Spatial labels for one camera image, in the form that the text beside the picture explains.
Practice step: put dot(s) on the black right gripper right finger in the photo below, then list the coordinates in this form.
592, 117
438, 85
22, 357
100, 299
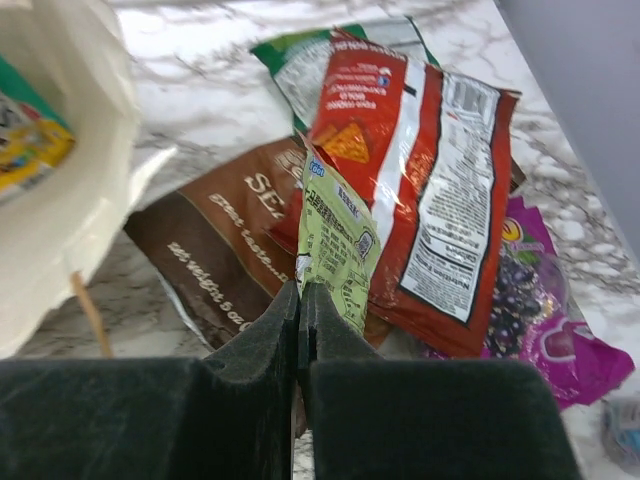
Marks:
373, 418

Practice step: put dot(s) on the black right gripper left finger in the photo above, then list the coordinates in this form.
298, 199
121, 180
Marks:
227, 416

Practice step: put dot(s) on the brown snack bag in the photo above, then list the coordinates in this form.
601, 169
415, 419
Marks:
226, 242

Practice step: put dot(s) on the light green snack packet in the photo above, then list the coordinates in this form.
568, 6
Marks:
338, 245

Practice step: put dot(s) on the purple snack bag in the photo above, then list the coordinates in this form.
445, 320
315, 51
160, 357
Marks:
534, 319

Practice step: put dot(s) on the red Doritos bag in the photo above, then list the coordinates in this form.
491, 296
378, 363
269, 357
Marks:
429, 152

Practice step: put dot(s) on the beige paper bag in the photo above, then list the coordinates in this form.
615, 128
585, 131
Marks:
55, 235

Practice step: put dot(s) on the yellow snack packet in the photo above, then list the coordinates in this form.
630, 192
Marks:
31, 150

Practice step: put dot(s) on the green snack bag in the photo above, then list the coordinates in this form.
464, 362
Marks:
297, 62

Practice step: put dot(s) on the teal cherry candy bag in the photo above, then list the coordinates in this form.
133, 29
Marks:
24, 112

